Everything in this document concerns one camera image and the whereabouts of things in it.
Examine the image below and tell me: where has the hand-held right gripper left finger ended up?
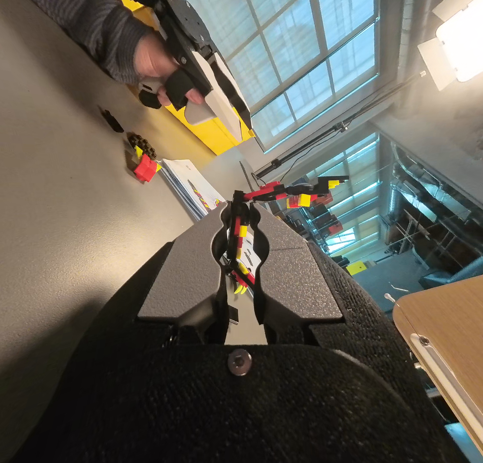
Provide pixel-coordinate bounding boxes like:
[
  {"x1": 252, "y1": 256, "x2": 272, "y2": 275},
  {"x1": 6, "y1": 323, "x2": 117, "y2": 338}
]
[{"x1": 137, "y1": 201, "x2": 231, "y2": 345}]

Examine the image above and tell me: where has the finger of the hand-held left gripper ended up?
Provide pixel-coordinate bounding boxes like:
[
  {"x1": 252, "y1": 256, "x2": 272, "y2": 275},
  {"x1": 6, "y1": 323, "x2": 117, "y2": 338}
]
[
  {"x1": 211, "y1": 53, "x2": 253, "y2": 131},
  {"x1": 184, "y1": 51, "x2": 243, "y2": 141}
]

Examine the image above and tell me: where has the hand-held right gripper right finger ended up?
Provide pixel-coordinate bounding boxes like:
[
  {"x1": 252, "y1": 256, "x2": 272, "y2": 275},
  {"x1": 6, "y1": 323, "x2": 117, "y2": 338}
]
[{"x1": 250, "y1": 202, "x2": 345, "y2": 345}]

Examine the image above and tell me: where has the long red black lego assembly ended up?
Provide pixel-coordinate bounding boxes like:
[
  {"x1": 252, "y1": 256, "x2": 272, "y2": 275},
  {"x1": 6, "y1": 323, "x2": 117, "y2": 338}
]
[{"x1": 225, "y1": 176, "x2": 350, "y2": 287}]

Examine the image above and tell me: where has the person's left forearm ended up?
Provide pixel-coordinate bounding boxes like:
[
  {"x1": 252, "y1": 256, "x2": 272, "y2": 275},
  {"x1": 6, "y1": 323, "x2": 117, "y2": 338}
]
[{"x1": 13, "y1": 0, "x2": 152, "y2": 85}]

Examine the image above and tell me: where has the open lego instruction booklet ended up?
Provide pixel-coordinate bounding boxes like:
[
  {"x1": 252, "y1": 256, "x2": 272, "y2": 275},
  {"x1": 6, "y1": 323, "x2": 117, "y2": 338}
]
[{"x1": 158, "y1": 158, "x2": 265, "y2": 282}]

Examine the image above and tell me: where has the red yellow lego round-plate assembly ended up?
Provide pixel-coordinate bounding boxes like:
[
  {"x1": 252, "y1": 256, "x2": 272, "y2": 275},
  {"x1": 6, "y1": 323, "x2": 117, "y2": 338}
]
[{"x1": 126, "y1": 133, "x2": 163, "y2": 185}]

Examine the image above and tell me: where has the small flat black lego piece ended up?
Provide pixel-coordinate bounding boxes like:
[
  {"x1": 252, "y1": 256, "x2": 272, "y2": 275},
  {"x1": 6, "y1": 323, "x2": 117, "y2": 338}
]
[{"x1": 99, "y1": 106, "x2": 125, "y2": 134}]

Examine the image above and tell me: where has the person's left hand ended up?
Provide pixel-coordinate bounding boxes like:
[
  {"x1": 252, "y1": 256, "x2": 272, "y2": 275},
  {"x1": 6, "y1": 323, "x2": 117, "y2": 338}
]
[{"x1": 134, "y1": 32, "x2": 205, "y2": 107}]

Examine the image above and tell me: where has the yellow box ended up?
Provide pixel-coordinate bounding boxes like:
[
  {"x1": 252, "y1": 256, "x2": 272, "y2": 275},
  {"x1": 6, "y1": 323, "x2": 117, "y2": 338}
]
[{"x1": 109, "y1": 0, "x2": 257, "y2": 156}]

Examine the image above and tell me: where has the red black storage cart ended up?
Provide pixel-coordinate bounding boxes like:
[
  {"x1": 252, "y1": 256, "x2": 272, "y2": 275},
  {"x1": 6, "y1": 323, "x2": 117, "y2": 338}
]
[{"x1": 311, "y1": 203, "x2": 344, "y2": 238}]

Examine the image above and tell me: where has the large grid window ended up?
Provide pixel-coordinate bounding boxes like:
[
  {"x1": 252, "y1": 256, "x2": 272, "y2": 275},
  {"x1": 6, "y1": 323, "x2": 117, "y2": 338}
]
[{"x1": 181, "y1": 0, "x2": 380, "y2": 153}]

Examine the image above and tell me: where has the black light stand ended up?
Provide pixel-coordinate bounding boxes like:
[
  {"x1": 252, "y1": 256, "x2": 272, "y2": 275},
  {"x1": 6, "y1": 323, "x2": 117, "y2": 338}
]
[{"x1": 252, "y1": 71, "x2": 427, "y2": 179}]

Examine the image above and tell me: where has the tall background window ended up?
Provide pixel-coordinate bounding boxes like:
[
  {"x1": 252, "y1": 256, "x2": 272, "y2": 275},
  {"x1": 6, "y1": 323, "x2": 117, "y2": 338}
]
[{"x1": 302, "y1": 133, "x2": 382, "y2": 253}]

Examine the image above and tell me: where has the blue sofa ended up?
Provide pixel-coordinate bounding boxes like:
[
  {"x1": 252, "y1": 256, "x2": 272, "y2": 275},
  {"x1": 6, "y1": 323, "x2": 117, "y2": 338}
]
[{"x1": 419, "y1": 257, "x2": 483, "y2": 291}]

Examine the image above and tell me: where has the light wooden table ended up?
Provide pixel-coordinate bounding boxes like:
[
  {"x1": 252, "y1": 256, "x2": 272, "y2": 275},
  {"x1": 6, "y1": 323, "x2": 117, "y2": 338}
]
[{"x1": 392, "y1": 275, "x2": 483, "y2": 457}]

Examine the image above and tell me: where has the white studio light panel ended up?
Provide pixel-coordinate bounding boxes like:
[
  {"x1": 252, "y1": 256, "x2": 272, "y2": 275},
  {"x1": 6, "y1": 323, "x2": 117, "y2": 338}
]
[{"x1": 417, "y1": 0, "x2": 483, "y2": 92}]

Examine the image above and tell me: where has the silver ventilation duct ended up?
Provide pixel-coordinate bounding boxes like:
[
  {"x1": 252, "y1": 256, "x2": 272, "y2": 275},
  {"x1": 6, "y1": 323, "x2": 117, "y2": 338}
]
[{"x1": 389, "y1": 142, "x2": 473, "y2": 223}]

